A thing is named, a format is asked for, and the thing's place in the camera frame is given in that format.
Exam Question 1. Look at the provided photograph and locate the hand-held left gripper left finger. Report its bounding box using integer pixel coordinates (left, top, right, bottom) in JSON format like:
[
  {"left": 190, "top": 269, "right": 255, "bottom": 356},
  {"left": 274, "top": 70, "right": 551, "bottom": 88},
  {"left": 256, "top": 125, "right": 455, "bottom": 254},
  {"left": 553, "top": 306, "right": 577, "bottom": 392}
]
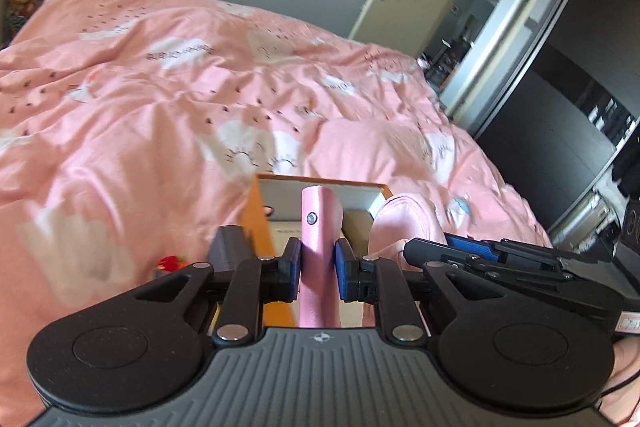
[{"left": 125, "top": 238, "right": 302, "bottom": 343}]

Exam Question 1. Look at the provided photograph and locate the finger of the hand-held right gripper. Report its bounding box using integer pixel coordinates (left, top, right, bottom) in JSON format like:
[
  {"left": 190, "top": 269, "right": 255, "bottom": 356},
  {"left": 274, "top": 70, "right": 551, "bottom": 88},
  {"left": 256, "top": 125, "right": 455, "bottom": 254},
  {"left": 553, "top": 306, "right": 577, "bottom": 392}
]
[
  {"left": 403, "top": 238, "right": 576, "bottom": 289},
  {"left": 444, "top": 233, "right": 566, "bottom": 265}
]

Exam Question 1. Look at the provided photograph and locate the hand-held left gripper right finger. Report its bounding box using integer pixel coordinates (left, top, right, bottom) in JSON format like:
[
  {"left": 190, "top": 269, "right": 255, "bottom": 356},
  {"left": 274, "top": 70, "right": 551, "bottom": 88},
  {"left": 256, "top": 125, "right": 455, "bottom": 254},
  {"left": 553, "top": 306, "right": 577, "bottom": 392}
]
[{"left": 334, "top": 238, "right": 506, "bottom": 342}]

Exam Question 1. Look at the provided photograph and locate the pink stick-shaped device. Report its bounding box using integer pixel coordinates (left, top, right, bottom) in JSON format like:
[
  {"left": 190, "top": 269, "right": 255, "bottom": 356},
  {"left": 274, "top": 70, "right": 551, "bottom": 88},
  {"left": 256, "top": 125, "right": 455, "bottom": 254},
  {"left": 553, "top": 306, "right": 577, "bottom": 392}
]
[{"left": 299, "top": 187, "right": 346, "bottom": 329}]

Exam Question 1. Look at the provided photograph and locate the pink cloth pouch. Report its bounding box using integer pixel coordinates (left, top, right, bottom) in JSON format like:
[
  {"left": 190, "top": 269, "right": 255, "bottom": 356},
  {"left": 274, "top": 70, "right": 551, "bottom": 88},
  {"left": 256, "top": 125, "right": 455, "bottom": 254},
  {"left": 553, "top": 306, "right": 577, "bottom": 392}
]
[{"left": 367, "top": 194, "right": 448, "bottom": 258}]

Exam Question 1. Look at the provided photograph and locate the orange cardboard box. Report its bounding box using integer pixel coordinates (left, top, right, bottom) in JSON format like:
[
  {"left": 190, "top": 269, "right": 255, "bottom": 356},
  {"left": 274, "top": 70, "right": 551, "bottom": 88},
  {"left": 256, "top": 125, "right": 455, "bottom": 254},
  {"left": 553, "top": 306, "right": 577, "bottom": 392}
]
[{"left": 239, "top": 174, "right": 401, "bottom": 328}]

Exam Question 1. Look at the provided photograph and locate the person's right forearm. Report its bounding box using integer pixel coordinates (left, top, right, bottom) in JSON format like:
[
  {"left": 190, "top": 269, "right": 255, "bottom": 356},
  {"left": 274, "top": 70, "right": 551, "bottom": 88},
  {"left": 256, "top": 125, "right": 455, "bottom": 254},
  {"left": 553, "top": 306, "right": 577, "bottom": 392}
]
[{"left": 597, "top": 334, "right": 640, "bottom": 425}]

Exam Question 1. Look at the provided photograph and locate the black wardrobe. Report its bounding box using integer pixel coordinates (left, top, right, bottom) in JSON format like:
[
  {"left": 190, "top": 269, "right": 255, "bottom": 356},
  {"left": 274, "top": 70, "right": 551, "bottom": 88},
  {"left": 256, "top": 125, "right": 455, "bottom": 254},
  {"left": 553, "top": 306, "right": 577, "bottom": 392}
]
[{"left": 472, "top": 0, "right": 640, "bottom": 233}]

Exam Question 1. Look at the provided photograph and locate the pink printed blanket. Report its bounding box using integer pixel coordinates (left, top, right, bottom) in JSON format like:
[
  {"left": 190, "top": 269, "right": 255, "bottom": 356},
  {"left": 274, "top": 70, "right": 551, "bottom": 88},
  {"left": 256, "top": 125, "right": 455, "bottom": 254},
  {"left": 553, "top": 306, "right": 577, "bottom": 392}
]
[{"left": 0, "top": 0, "right": 553, "bottom": 423}]

